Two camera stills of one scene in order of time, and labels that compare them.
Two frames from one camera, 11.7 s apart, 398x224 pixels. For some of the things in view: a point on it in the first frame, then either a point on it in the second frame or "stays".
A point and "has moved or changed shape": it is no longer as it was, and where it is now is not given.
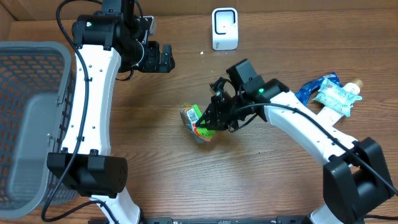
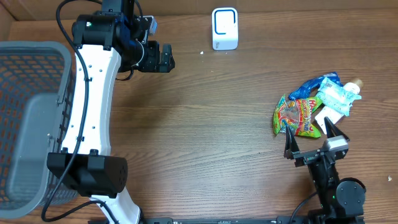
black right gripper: x=215 y=119 -> x=291 y=150
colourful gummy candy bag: x=190 y=116 has moved or changed shape
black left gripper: x=153 y=63 stays
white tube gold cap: x=332 y=116 stays
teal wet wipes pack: x=336 y=97 stays
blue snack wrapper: x=307 y=89 stays
